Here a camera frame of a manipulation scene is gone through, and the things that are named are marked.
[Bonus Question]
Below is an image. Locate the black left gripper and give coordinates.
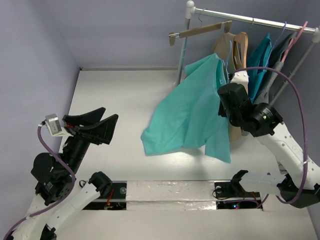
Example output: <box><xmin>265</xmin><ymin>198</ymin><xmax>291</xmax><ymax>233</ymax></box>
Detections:
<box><xmin>65</xmin><ymin>105</ymin><xmax>121</xmax><ymax>172</ymax></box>

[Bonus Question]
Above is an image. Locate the teal t shirt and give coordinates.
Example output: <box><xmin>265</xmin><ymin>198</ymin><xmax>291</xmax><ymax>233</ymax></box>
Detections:
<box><xmin>141</xmin><ymin>53</ymin><xmax>231</xmax><ymax>163</ymax></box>

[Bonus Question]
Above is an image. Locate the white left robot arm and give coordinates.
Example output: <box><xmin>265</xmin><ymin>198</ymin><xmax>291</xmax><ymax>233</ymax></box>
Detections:
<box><xmin>4</xmin><ymin>107</ymin><xmax>119</xmax><ymax>240</ymax></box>

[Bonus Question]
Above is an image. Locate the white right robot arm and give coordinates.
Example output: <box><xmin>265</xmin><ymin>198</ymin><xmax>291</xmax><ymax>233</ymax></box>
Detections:
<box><xmin>217</xmin><ymin>82</ymin><xmax>320</xmax><ymax>209</ymax></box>

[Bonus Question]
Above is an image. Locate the grey hanging shirt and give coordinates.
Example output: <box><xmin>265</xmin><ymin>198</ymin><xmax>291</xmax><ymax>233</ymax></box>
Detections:
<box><xmin>253</xmin><ymin>32</ymin><xmax>297</xmax><ymax>104</ymax></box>

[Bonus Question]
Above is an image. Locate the turquoise hanging shirt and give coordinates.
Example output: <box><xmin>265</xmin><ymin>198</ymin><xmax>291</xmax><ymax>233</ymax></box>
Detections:
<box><xmin>247</xmin><ymin>33</ymin><xmax>272</xmax><ymax>102</ymax></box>

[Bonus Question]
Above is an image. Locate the wooden clip hanger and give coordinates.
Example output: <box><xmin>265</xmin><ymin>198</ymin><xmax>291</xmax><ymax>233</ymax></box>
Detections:
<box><xmin>168</xmin><ymin>6</ymin><xmax>232</xmax><ymax>46</ymax></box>

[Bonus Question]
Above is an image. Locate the pink hanger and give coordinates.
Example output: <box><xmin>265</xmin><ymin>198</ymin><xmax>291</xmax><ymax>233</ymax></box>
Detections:
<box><xmin>280</xmin><ymin>21</ymin><xmax>308</xmax><ymax>63</ymax></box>

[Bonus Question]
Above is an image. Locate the beige tank top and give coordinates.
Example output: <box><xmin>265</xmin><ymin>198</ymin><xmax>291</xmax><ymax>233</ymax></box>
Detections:
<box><xmin>212</xmin><ymin>31</ymin><xmax>250</xmax><ymax>142</ymax></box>

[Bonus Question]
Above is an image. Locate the white clothes rack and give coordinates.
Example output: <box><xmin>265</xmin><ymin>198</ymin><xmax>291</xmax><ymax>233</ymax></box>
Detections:
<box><xmin>172</xmin><ymin>0</ymin><xmax>320</xmax><ymax>126</ymax></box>

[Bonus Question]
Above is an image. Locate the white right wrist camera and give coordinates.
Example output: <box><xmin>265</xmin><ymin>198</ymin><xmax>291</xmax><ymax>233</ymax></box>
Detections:
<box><xmin>229</xmin><ymin>70</ymin><xmax>249</xmax><ymax>91</ymax></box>

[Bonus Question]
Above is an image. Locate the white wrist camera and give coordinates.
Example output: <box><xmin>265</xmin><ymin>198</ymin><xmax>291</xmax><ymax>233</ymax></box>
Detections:
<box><xmin>38</xmin><ymin>113</ymin><xmax>72</xmax><ymax>137</ymax></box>
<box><xmin>229</xmin><ymin>70</ymin><xmax>249</xmax><ymax>91</ymax></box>

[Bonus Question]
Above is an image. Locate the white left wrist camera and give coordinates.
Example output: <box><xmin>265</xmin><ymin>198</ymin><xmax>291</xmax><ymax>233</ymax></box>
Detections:
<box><xmin>38</xmin><ymin>113</ymin><xmax>72</xmax><ymax>137</ymax></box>

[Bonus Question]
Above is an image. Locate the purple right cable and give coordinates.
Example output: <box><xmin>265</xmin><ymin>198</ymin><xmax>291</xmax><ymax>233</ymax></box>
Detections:
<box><xmin>233</xmin><ymin>66</ymin><xmax>311</xmax><ymax>210</ymax></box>

